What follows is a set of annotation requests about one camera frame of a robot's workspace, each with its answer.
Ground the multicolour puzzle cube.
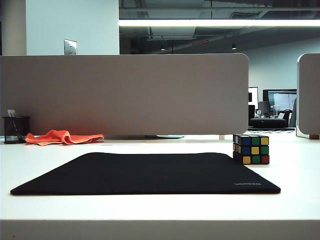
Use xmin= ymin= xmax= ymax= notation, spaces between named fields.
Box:
xmin=232 ymin=133 xmax=270 ymax=165

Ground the black fabric mouse pad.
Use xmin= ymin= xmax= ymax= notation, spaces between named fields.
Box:
xmin=9 ymin=152 xmax=282 ymax=197

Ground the wide grey desk divider panel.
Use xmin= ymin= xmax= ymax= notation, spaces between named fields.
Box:
xmin=0 ymin=52 xmax=250 ymax=137

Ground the white framed whiteboard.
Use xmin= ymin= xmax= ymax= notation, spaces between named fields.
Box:
xmin=248 ymin=86 xmax=259 ymax=113

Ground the orange cloth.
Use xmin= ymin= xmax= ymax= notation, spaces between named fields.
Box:
xmin=25 ymin=129 xmax=105 ymax=146

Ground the black round ottoman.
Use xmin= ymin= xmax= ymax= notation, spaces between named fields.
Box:
xmin=248 ymin=117 xmax=288 ymax=129

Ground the long white ceiling light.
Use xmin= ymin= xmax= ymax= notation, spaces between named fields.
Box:
xmin=118 ymin=18 xmax=320 ymax=28

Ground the dark computer monitor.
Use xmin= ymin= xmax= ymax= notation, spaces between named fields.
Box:
xmin=262 ymin=88 xmax=298 ymax=112

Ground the black mesh pen holder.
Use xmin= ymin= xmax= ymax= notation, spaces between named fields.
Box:
xmin=2 ymin=115 xmax=31 ymax=145

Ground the narrow grey desk divider panel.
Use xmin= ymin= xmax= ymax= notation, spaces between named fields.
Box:
xmin=296 ymin=52 xmax=320 ymax=138

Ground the silver wall switch plate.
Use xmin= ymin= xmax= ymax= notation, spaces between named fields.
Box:
xmin=63 ymin=38 xmax=78 ymax=56

